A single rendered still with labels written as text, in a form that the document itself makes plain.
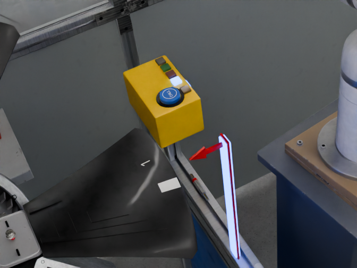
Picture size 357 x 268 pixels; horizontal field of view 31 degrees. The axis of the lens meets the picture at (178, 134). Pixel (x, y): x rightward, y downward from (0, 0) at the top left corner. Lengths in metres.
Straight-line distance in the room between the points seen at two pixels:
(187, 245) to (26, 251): 0.23
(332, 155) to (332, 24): 0.91
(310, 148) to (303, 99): 0.97
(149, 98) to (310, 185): 0.35
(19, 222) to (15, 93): 0.76
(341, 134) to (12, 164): 0.74
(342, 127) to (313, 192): 0.14
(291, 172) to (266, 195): 1.14
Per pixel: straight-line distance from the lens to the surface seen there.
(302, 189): 1.26
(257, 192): 2.43
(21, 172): 1.49
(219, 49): 1.89
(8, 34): 0.90
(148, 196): 0.97
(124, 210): 0.95
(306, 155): 1.28
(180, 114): 1.24
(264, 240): 2.31
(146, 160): 1.00
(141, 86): 1.28
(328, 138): 1.30
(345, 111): 1.19
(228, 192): 1.08
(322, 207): 1.24
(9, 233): 0.94
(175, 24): 1.76
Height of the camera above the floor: 1.92
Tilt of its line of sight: 46 degrees down
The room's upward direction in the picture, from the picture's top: 10 degrees counter-clockwise
